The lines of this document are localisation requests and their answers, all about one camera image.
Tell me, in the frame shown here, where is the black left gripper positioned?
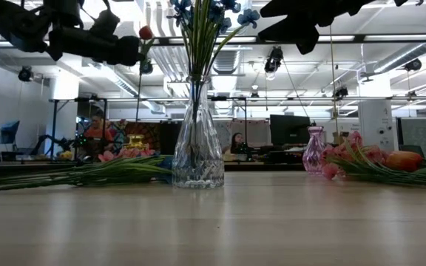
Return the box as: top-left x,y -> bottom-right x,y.
48,27 -> 144,67

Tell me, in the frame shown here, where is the black computer monitor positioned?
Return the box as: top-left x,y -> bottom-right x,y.
269,114 -> 312,147

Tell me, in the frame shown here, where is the orange artificial tulip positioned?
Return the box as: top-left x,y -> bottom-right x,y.
385,150 -> 426,177
135,24 -> 155,123

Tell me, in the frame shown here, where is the white column with sockets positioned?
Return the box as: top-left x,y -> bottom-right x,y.
358,99 -> 402,165

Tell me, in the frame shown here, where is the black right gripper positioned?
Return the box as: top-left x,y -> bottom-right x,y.
259,0 -> 397,55

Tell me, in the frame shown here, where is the blue-lit monitor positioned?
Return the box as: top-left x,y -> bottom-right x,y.
0,120 -> 21,146

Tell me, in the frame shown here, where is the grey cubicle partition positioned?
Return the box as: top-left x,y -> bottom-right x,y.
400,117 -> 426,166

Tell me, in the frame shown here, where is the clear ribbed glass vase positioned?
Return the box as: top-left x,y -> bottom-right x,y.
171,75 -> 226,189

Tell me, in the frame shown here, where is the cardboard box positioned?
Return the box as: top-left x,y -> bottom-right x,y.
332,132 -> 351,145

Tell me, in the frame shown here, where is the pink glass vase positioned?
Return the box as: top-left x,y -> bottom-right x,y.
302,125 -> 327,176

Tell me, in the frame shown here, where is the blue artificial flower bunch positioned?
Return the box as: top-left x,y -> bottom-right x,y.
68,157 -> 174,185
166,0 -> 261,169

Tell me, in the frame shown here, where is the yellow glass vase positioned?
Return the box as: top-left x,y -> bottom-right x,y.
123,133 -> 150,151

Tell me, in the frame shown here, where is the black ceiling-mounted camera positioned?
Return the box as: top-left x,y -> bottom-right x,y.
333,85 -> 349,100
139,58 -> 154,76
17,65 -> 36,83
263,46 -> 285,75
404,58 -> 423,72

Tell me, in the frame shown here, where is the black metal stand frame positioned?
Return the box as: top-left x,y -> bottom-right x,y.
49,97 -> 109,160

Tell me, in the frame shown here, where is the silver ceiling duct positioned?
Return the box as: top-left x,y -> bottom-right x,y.
373,41 -> 426,75

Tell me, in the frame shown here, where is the black overhead frame bar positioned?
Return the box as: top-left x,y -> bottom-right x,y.
0,33 -> 426,48

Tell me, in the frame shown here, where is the colourful patterned cloth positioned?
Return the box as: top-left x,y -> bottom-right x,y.
109,120 -> 162,151

